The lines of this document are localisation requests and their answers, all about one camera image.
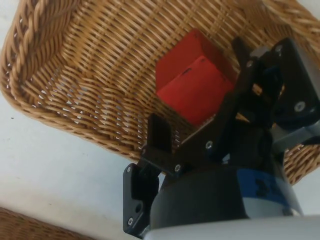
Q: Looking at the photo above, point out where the wicker basket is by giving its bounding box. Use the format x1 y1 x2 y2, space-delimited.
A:
0 206 91 240
0 0 320 186

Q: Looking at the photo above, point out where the red cube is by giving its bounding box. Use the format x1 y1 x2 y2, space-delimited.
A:
154 28 238 126

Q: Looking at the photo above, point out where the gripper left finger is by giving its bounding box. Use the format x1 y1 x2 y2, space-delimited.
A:
122 113 236 237

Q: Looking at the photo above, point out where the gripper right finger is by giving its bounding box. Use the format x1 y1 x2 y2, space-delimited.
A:
222 36 318 126

